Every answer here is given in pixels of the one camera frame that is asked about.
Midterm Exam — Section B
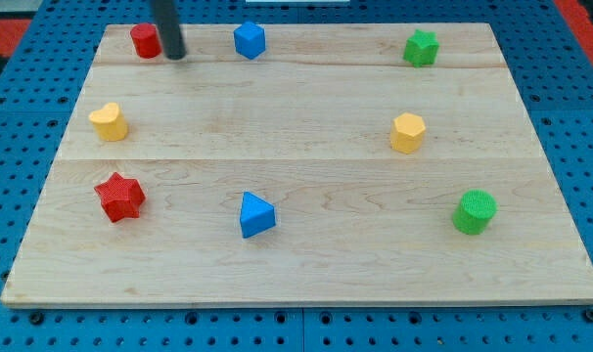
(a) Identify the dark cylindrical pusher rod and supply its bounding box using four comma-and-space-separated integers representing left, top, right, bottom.
150, 0, 187, 61

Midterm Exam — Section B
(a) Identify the red cylinder block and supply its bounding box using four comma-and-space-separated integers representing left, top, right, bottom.
130, 22, 161, 59

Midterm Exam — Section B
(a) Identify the blue cube block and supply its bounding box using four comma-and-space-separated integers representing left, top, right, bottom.
233, 22, 266, 60

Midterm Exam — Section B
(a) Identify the red star block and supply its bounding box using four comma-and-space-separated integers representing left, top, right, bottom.
94, 172, 146, 223

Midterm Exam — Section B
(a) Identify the green cylinder block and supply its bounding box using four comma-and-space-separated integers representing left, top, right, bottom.
452, 189, 498, 235

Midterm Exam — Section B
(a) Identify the green star block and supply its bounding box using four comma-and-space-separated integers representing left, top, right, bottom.
402, 29, 439, 67

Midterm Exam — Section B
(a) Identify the wooden board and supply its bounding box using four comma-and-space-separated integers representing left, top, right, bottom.
1, 22, 593, 309

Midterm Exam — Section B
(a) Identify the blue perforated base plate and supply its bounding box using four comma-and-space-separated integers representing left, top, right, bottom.
0, 1, 593, 351

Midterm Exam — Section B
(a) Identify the blue triangle block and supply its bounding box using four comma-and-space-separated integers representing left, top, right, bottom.
239, 192, 276, 239

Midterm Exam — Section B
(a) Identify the yellow hexagon block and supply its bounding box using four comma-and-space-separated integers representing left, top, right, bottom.
389, 112, 427, 154

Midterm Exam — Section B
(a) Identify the yellow heart block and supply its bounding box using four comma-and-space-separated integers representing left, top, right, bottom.
88, 103, 128, 142

